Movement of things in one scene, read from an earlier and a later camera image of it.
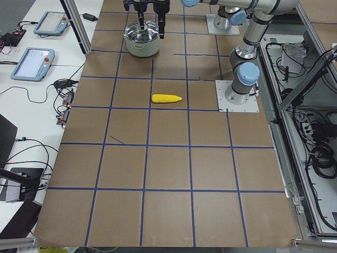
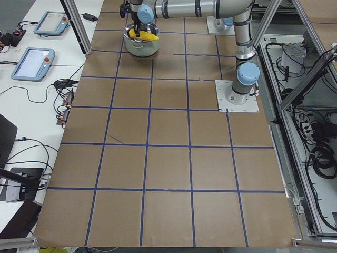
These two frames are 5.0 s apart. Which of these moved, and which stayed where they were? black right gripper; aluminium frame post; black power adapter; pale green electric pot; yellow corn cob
Moved: black right gripper; yellow corn cob
Stayed: black power adapter; pale green electric pot; aluminium frame post
